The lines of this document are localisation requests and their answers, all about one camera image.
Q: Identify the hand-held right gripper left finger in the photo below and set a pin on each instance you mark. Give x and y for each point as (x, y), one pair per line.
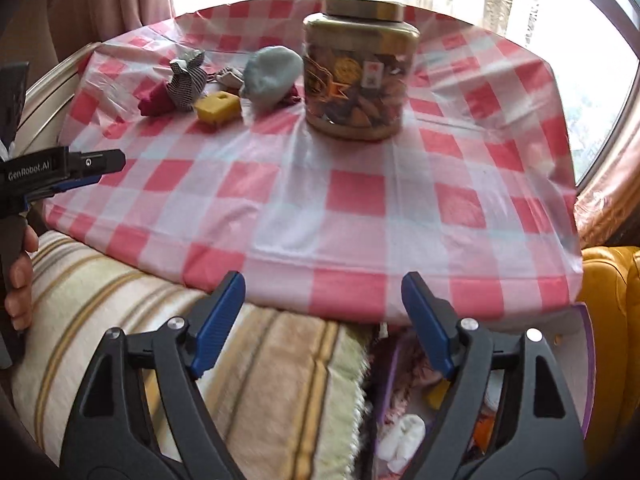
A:
(222, 315)

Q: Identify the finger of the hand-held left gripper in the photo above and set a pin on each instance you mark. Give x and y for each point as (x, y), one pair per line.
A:
(97, 162)

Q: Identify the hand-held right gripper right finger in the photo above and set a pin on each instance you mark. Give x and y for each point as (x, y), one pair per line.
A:
(425, 315)

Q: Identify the purple cardboard box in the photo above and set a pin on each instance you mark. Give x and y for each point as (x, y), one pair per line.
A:
(570, 335)

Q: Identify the person's left hand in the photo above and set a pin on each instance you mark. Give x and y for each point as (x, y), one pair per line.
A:
(21, 285)

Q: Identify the striped plush blanket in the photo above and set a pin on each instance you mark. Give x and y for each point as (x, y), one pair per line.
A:
(150, 320)

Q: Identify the dark red cloth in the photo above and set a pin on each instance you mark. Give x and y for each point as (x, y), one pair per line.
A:
(155, 101)
(291, 97)

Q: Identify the grey striped cloth toy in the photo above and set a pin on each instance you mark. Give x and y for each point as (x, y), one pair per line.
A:
(187, 82)

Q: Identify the white socks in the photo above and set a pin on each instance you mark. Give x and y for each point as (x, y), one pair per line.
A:
(400, 442)

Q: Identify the yellow sponge with hole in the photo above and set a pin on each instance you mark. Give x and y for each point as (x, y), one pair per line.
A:
(216, 109)

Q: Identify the red checked tablecloth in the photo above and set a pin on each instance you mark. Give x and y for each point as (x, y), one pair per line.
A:
(325, 200)

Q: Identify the small grey cloth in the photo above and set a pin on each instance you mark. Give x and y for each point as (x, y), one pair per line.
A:
(229, 78)

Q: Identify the pink patterned curtain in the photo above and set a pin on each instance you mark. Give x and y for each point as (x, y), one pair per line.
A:
(110, 0)
(610, 210)

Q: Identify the yellow leather armchair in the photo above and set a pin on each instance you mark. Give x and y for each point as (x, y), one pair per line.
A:
(612, 310)

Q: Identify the pale teal cloth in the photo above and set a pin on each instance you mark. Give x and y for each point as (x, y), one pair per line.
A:
(272, 77)

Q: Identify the gold lidded snack jar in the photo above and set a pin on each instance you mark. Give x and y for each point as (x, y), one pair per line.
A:
(360, 85)

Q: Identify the cream wooden frame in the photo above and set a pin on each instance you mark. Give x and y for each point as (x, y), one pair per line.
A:
(55, 80)

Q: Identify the dark window frame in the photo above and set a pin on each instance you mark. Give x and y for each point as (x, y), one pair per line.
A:
(615, 35)

